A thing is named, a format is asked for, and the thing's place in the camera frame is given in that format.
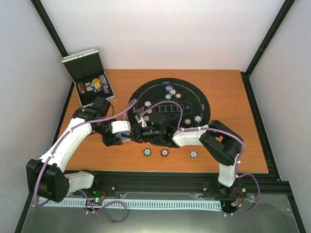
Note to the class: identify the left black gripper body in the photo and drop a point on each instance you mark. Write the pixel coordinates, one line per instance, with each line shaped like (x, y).
(106, 140)

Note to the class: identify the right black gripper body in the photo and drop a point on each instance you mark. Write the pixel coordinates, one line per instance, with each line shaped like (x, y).
(143, 137)

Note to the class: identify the green poker chip stack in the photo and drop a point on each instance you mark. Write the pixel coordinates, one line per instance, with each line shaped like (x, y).
(147, 152)

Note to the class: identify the brown poker chip stack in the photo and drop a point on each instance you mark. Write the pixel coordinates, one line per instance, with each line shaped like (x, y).
(164, 152)

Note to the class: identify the red triangular all-in button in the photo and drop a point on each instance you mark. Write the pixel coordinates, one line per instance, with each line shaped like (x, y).
(140, 111)

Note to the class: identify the blue poker chip stack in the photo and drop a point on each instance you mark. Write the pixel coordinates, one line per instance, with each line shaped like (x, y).
(193, 154)

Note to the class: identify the purple small blind button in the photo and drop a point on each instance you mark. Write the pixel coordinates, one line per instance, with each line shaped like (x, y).
(168, 88)

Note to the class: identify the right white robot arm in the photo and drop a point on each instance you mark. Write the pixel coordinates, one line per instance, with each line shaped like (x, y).
(223, 144)

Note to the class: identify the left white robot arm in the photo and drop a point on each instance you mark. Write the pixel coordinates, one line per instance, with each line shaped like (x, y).
(68, 150)

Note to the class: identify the round black poker mat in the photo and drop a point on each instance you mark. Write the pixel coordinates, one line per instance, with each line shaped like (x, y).
(192, 103)

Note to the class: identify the chips inside case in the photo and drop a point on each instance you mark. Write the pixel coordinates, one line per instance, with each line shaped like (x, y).
(96, 85)

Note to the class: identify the aluminium poker case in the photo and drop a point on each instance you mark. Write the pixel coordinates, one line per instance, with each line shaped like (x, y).
(83, 67)

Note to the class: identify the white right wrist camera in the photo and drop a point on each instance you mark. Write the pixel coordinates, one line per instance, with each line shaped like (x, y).
(141, 121)

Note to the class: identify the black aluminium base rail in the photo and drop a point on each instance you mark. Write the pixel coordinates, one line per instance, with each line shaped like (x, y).
(115, 183)

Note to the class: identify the light blue cable duct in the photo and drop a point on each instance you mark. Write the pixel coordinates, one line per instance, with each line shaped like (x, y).
(205, 205)

